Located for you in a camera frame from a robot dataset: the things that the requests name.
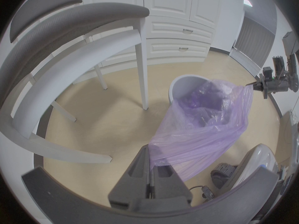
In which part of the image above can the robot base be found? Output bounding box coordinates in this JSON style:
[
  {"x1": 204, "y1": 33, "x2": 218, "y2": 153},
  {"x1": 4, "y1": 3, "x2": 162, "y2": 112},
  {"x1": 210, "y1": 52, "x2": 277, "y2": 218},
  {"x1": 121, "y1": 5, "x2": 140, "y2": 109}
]
[{"x1": 210, "y1": 143, "x2": 299, "y2": 196}]

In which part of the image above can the white wardrobe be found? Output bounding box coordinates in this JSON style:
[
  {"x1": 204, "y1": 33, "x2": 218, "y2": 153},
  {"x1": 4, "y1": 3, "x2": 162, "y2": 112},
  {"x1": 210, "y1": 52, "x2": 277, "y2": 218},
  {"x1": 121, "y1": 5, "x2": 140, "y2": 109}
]
[{"x1": 72, "y1": 0, "x2": 222, "y2": 84}]

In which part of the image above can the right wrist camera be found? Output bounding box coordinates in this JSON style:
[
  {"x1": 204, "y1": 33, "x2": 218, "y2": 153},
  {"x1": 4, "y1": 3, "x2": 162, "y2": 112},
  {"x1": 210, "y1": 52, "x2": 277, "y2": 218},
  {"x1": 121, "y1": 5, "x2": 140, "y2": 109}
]
[{"x1": 262, "y1": 66, "x2": 274, "y2": 79}]

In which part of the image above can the grey curtain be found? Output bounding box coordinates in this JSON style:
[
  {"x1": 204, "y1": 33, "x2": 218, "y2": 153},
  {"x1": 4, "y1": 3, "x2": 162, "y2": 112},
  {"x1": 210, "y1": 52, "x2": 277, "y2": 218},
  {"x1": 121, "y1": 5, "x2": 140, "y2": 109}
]
[{"x1": 235, "y1": 16, "x2": 275, "y2": 70}]

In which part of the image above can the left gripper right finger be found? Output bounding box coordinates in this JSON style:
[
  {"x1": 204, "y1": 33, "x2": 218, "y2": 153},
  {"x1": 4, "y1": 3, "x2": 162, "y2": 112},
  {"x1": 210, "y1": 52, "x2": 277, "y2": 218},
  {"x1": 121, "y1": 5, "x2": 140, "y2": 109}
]
[{"x1": 151, "y1": 165, "x2": 192, "y2": 207}]

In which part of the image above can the black cable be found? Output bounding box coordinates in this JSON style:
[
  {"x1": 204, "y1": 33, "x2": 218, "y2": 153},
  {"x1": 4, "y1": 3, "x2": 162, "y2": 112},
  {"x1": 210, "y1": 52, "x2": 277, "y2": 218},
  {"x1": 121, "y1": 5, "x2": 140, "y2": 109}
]
[{"x1": 189, "y1": 184, "x2": 216, "y2": 199}]

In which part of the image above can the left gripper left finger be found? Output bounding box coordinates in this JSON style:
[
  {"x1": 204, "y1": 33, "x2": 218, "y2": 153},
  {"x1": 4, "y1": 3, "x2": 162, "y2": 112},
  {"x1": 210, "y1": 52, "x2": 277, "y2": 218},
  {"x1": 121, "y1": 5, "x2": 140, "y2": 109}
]
[{"x1": 108, "y1": 145, "x2": 150, "y2": 210}]

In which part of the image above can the white chair with grey cushions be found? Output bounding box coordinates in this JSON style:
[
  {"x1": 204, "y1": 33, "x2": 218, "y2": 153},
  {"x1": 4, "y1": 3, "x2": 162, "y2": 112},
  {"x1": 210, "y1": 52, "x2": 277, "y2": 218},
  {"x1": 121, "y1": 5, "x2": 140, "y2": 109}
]
[{"x1": 0, "y1": 0, "x2": 150, "y2": 165}]

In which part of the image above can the purple plastic bag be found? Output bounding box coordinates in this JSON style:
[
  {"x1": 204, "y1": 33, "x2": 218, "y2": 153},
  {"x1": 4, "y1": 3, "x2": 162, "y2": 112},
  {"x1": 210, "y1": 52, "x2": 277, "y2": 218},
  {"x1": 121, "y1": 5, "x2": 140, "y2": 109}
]
[{"x1": 148, "y1": 78, "x2": 254, "y2": 182}]

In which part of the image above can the white trash bin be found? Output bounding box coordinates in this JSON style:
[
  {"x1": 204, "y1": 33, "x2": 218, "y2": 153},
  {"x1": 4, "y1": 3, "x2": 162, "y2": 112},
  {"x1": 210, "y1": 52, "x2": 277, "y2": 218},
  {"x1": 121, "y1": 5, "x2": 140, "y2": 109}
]
[{"x1": 169, "y1": 74, "x2": 212, "y2": 109}]

